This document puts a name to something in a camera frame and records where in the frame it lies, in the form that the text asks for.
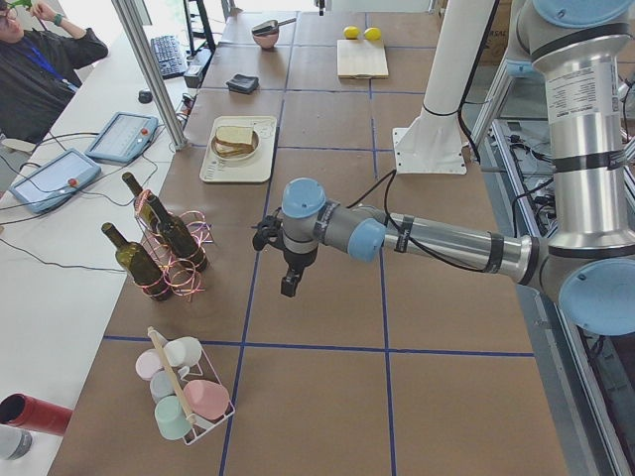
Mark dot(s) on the copper wire bottle rack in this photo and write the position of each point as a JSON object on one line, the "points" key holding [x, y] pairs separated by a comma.
{"points": [[179, 274]]}

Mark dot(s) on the mint green cup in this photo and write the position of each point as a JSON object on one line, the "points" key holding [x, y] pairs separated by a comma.
{"points": [[171, 419]]}

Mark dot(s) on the white pillar with base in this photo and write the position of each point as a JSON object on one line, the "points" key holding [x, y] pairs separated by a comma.
{"points": [[432, 143]]}

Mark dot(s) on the black computer mouse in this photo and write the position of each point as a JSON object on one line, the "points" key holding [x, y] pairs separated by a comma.
{"points": [[145, 96]]}

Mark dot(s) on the green wine bottle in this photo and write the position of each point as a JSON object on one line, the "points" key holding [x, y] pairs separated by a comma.
{"points": [[133, 186], [138, 263], [174, 231]]}

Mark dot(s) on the teach pendant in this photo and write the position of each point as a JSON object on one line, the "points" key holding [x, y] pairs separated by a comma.
{"points": [[55, 182], [123, 138]]}

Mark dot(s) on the cream bear tray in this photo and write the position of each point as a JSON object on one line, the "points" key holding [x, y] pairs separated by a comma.
{"points": [[257, 168]]}

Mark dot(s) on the pink bowl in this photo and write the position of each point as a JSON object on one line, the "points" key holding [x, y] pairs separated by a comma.
{"points": [[266, 42]]}

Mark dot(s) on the seated person in black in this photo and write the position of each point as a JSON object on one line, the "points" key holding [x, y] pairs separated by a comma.
{"points": [[38, 70]]}

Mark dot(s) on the plain bread slice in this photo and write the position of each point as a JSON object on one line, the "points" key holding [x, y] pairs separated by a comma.
{"points": [[234, 135]]}

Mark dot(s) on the metal scoop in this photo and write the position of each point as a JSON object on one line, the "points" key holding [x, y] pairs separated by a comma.
{"points": [[270, 27]]}

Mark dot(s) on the bread slice under egg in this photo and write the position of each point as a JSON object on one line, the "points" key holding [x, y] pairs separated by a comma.
{"points": [[232, 152]]}

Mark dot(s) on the grey cup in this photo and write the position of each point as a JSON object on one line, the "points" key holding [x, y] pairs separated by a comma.
{"points": [[160, 386]]}

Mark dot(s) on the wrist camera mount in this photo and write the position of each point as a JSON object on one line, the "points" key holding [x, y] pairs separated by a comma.
{"points": [[269, 231]]}

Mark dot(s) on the middle green wine bottle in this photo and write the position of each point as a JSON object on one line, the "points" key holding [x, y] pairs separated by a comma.
{"points": [[174, 231]]}

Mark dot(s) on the wooden cutting board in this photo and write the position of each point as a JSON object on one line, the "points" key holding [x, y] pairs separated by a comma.
{"points": [[361, 59]]}

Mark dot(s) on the front green wine bottle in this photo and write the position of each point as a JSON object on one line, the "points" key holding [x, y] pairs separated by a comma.
{"points": [[138, 263]]}

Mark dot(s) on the yellow lemon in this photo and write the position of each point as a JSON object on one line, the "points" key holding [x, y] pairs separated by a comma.
{"points": [[351, 32], [372, 34]]}

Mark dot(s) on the aluminium frame post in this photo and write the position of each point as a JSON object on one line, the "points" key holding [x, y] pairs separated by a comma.
{"points": [[132, 24]]}

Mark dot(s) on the right yellow lemon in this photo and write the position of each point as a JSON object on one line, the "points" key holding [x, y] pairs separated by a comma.
{"points": [[372, 34]]}

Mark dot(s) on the left yellow lemon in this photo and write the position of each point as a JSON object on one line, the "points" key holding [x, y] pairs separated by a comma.
{"points": [[351, 32]]}

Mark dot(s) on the white wire cup rack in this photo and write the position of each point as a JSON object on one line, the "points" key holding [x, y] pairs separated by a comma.
{"points": [[179, 377]]}

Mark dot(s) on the far teach pendant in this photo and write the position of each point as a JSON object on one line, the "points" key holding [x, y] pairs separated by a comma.
{"points": [[123, 138]]}

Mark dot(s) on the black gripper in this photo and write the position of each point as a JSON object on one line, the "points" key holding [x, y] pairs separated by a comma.
{"points": [[299, 259]]}

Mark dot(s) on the rear green wine bottle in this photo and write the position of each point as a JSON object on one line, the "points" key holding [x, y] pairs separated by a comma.
{"points": [[133, 186]]}

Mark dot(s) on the lilac cup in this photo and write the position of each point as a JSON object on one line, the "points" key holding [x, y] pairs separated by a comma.
{"points": [[148, 364]]}

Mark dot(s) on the black keyboard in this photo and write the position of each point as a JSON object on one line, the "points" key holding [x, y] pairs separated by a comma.
{"points": [[169, 56]]}

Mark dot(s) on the red cylinder can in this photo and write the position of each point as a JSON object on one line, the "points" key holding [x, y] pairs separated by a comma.
{"points": [[27, 412]]}

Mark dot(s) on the folded grey cloth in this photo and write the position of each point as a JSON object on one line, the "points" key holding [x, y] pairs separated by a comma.
{"points": [[242, 83]]}

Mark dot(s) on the white round plate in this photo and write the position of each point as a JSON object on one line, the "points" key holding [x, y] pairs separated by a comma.
{"points": [[255, 144]]}

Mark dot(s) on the pink cup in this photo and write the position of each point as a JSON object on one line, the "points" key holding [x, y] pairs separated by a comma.
{"points": [[207, 399]]}

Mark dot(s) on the white cup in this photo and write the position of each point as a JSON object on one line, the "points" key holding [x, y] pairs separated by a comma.
{"points": [[183, 351]]}

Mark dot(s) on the near teach pendant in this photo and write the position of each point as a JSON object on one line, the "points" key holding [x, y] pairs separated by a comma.
{"points": [[55, 182]]}

